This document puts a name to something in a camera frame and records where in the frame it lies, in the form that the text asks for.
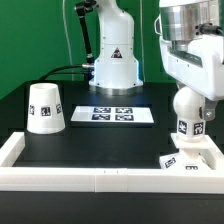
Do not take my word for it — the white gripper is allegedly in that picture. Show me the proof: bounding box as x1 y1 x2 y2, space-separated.
159 35 224 121

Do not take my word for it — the white lamp bulb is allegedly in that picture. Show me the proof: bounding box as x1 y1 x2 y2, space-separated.
173 86 206 142

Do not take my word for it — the white lamp base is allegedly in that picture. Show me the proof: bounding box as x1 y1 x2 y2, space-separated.
159 133 214 171

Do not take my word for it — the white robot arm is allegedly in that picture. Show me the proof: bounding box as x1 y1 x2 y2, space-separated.
90 0 224 121

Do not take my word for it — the white marker plate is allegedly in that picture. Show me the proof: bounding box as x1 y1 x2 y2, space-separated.
71 106 154 124

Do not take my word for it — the black cable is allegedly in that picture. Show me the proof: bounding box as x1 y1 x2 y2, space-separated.
38 64 98 82

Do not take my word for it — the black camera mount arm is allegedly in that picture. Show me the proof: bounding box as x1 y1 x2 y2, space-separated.
74 0 96 64

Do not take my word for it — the grey cable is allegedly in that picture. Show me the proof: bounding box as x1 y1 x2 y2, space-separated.
61 0 76 82

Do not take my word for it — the white U-shaped fence frame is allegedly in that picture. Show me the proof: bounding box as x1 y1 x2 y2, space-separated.
0 132 224 194

